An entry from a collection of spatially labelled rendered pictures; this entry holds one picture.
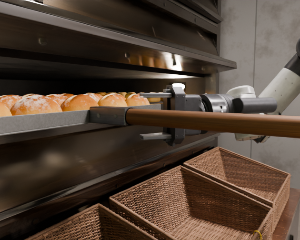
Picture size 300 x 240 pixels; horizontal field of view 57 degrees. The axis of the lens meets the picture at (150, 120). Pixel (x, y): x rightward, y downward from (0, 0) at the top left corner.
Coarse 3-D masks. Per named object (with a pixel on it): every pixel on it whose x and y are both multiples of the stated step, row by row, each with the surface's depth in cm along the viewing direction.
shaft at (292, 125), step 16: (128, 112) 51; (144, 112) 49; (160, 112) 47; (176, 112) 46; (192, 112) 45; (208, 112) 44; (192, 128) 45; (208, 128) 43; (224, 128) 41; (240, 128) 40; (256, 128) 39; (272, 128) 38; (288, 128) 37
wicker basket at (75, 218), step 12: (96, 204) 96; (72, 216) 87; (96, 216) 95; (108, 216) 95; (120, 216) 93; (48, 228) 79; (60, 228) 83; (72, 228) 86; (84, 228) 89; (96, 228) 94; (108, 228) 95; (120, 228) 92; (132, 228) 89
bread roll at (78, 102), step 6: (72, 96) 57; (78, 96) 57; (84, 96) 58; (66, 102) 55; (72, 102) 55; (78, 102) 56; (84, 102) 57; (90, 102) 58; (96, 102) 60; (66, 108) 55; (72, 108) 55; (78, 108) 55; (84, 108) 56
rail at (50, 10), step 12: (0, 0) 54; (12, 0) 56; (24, 0) 58; (48, 12) 63; (60, 12) 66; (96, 24) 75; (108, 24) 80; (132, 36) 89; (144, 36) 95; (180, 48) 117; (228, 60) 170
